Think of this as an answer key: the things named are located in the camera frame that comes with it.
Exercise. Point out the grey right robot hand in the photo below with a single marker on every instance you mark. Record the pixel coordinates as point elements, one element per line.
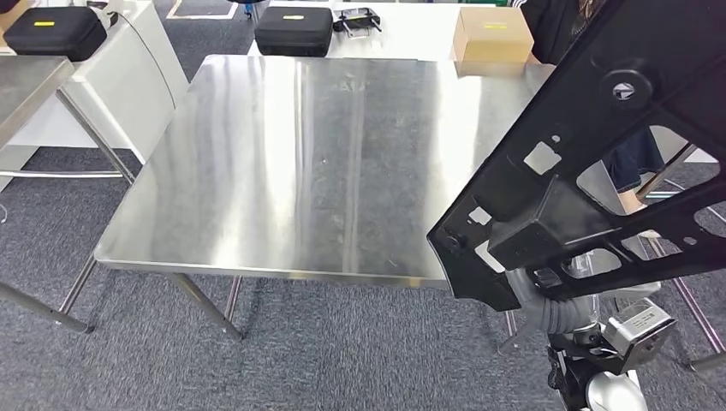
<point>524,292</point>

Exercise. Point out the black plastic frame part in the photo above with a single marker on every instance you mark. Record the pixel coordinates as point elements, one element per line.
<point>567,113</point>

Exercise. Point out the stainless steel workbench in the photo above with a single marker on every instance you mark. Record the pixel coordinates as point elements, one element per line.
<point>283,170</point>

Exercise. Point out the cardboard box yellow label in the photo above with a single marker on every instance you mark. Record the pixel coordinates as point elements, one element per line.
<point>493,39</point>

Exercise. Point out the person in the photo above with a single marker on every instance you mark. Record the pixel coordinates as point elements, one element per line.
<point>550,28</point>

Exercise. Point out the green plastic crate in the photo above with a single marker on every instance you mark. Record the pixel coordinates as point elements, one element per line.
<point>490,2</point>

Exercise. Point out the black handheld controller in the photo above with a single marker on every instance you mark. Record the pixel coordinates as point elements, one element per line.
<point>357,20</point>

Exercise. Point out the black case yellow label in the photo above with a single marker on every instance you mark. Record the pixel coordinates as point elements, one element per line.
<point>292,34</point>
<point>57,37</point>

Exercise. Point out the black stool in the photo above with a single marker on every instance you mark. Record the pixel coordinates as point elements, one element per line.
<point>253,11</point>

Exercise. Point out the white device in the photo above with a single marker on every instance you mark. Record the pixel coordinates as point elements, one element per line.
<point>105,14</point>

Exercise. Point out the plain cardboard box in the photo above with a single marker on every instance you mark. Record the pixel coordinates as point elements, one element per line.
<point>14,28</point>

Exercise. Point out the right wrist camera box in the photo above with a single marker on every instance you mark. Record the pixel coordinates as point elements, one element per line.
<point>638,334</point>

